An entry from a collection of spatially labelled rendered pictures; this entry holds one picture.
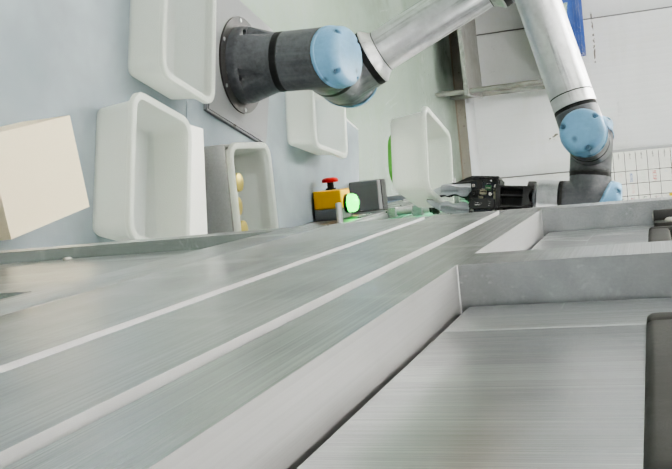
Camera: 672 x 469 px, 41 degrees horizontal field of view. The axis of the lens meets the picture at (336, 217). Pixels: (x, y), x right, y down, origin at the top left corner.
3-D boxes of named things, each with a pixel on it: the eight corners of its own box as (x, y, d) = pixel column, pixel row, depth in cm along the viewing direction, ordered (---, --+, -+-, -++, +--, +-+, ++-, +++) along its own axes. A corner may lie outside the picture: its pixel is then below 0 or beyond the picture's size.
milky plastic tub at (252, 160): (198, 275, 159) (243, 272, 156) (184, 147, 158) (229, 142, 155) (241, 262, 175) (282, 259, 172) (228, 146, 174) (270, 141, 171)
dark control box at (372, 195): (349, 212, 241) (380, 209, 238) (346, 182, 241) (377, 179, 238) (359, 210, 249) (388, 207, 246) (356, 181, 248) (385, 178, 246)
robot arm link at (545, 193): (562, 184, 172) (560, 226, 171) (537, 183, 174) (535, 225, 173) (557, 177, 165) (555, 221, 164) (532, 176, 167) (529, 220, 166)
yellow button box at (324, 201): (313, 221, 215) (343, 219, 213) (310, 190, 215) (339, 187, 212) (323, 218, 222) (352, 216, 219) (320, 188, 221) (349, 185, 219)
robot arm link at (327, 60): (275, 22, 171) (342, 14, 166) (302, 41, 183) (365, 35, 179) (273, 84, 170) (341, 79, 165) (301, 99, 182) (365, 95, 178)
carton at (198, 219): (158, 273, 147) (191, 271, 145) (152, 127, 149) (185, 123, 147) (177, 273, 153) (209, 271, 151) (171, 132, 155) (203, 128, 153)
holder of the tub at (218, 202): (200, 304, 160) (240, 302, 157) (183, 149, 158) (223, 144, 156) (241, 289, 176) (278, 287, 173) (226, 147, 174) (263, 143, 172)
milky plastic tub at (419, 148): (380, 108, 174) (424, 102, 171) (411, 138, 195) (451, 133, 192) (383, 196, 171) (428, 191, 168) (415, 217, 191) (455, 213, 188)
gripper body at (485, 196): (467, 173, 170) (532, 175, 166) (476, 182, 178) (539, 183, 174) (465, 214, 169) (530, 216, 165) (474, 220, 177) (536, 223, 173)
